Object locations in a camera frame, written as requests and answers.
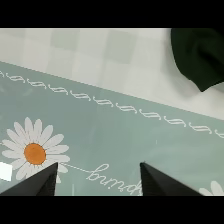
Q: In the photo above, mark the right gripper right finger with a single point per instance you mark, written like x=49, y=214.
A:
x=160, y=185

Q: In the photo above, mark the dark green shirt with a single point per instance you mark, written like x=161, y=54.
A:
x=200, y=56

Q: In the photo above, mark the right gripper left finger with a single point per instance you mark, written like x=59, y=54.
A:
x=40, y=184

